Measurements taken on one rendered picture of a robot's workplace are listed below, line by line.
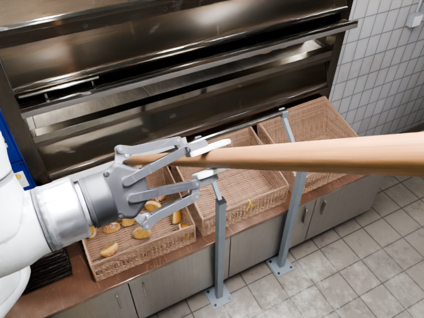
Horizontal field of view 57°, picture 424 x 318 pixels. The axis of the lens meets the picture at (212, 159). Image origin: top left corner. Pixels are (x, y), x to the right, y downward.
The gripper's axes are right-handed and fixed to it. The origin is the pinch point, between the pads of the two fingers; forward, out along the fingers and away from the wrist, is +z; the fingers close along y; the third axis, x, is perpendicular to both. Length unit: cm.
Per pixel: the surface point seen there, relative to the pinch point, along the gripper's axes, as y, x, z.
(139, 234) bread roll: 43, -153, 3
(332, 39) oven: -28, -140, 150
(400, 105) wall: 34, -189, 243
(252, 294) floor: 112, -169, 60
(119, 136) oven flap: -10, -154, 10
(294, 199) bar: 52, -127, 86
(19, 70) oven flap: -47, -121, -25
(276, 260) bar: 103, -178, 87
